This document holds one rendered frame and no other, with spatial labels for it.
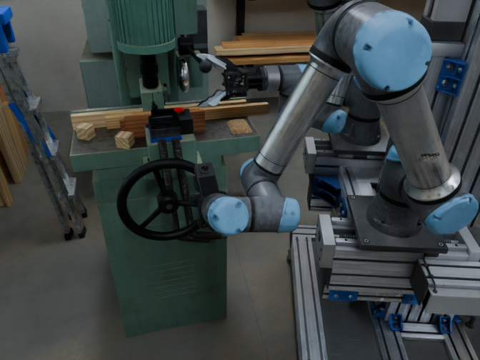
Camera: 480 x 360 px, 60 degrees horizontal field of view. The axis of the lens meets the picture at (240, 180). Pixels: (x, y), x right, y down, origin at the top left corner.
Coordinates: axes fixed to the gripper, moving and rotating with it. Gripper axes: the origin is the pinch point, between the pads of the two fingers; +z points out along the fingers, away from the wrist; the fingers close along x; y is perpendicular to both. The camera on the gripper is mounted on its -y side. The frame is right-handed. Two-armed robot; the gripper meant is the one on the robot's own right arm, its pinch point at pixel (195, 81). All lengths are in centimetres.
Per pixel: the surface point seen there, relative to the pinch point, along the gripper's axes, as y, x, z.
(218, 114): -16.6, 17.1, -10.4
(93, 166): -1.6, 25.4, 32.5
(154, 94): -11.7, 6.9, 11.6
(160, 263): -5, 71, 15
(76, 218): -78, 92, 55
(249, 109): -16.6, 16.1, -21.7
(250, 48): -197, 32, -74
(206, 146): -1.5, 22.2, -3.0
